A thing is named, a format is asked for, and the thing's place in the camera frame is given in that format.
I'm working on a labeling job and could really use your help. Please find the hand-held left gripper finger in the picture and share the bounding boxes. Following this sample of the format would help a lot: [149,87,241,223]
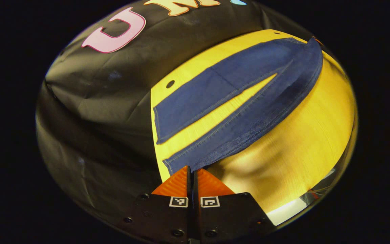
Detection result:
[193,168,277,243]
[122,165,194,244]

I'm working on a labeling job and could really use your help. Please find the blue jeans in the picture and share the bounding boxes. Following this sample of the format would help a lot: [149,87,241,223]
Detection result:
[152,37,324,175]

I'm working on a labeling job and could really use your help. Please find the black backdrop cloth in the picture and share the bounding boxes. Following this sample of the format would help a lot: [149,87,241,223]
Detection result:
[35,0,319,234]

